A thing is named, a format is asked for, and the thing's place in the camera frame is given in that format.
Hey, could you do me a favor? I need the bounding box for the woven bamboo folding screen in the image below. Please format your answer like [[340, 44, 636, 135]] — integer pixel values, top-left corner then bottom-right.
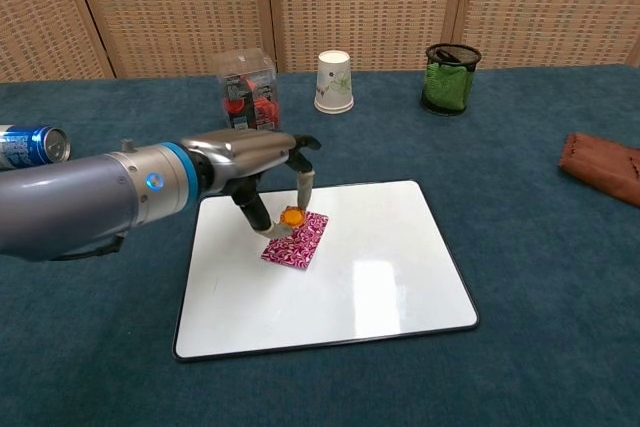
[[0, 0, 640, 84]]

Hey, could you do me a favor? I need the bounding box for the blue silver drink can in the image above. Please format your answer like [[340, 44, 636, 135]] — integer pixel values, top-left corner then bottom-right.
[[0, 124, 72, 172]]

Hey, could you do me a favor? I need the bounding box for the clear box with red items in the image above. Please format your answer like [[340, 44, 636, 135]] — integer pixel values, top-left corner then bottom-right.
[[216, 47, 283, 131]]

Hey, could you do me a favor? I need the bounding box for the white paper cup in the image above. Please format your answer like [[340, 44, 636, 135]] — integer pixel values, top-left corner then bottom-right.
[[313, 49, 356, 115]]

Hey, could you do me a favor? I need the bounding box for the teal cloth-covered table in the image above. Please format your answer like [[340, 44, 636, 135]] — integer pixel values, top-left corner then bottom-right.
[[0, 63, 640, 427]]

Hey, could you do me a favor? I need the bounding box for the brown leather pouch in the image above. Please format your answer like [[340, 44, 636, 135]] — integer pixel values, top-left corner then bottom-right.
[[557, 131, 640, 208]]

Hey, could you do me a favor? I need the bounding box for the small orange round token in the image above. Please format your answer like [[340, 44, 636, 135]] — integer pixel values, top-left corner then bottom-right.
[[279, 205, 307, 227]]

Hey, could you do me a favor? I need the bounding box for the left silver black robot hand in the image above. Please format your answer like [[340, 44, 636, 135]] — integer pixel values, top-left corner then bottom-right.
[[180, 129, 322, 239]]

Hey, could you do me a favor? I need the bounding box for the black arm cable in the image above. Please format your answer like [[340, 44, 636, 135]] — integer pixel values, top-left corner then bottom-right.
[[48, 232, 126, 262]]

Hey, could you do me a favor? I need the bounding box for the green cloth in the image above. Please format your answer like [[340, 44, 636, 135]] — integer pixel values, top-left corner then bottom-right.
[[423, 61, 474, 110]]

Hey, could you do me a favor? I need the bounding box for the white rectangular board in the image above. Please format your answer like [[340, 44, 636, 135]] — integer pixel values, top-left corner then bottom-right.
[[172, 179, 480, 363]]

